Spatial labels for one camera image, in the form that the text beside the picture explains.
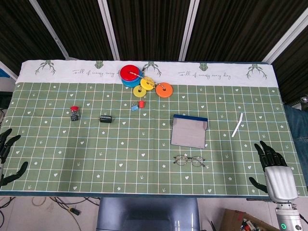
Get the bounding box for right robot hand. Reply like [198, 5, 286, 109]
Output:
[249, 141, 300, 204]

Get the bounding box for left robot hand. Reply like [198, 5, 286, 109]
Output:
[0, 128, 29, 188]

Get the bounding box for black-framed eyeglasses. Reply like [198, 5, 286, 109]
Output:
[173, 155, 205, 168]

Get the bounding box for blue glasses case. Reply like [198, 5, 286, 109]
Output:
[170, 114, 208, 149]

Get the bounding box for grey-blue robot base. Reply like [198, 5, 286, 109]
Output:
[96, 197, 201, 231]

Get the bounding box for blue denim jeans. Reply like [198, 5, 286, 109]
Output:
[283, 103, 308, 191]

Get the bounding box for red emergency stop button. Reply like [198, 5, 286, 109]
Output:
[70, 105, 80, 122]

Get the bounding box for green checked tablecloth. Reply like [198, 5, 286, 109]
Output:
[0, 60, 308, 196]

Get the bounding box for black floor cable bundle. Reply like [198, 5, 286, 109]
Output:
[0, 196, 101, 231]

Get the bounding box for white partition post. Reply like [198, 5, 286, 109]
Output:
[261, 9, 308, 64]
[28, 0, 71, 60]
[178, 0, 201, 61]
[97, 0, 120, 61]

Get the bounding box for red toy ring disc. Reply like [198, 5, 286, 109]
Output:
[120, 64, 140, 81]

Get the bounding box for yellow toy ring disc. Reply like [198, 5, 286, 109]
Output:
[140, 77, 155, 91]
[133, 84, 148, 98]

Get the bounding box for orange toy ring disc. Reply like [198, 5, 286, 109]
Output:
[155, 82, 174, 99]

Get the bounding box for blue toy ring disc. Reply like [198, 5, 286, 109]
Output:
[121, 71, 145, 84]

